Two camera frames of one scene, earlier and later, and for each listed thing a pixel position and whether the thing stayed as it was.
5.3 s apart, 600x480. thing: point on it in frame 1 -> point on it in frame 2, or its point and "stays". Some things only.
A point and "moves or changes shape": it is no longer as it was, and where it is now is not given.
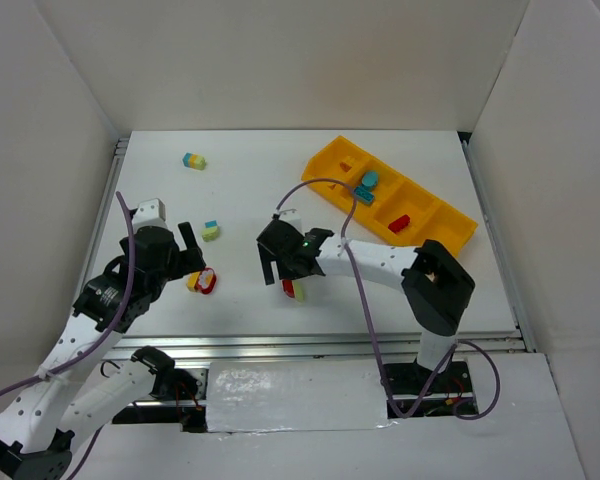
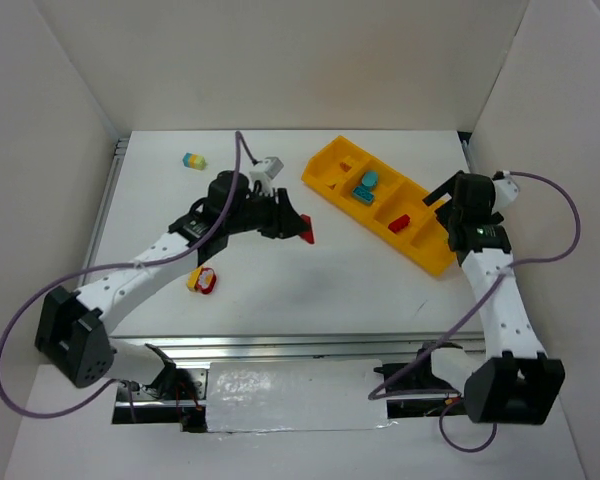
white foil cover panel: [294, 395] stays
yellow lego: [192, 280] stays
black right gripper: [273, 248] -> [447, 208]
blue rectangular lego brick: [364, 194] stays
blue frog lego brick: [370, 178] stays
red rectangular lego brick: [399, 223] stays
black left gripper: [188, 255] -> [278, 214]
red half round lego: [287, 285] moves or changes shape
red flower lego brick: [206, 281] stays
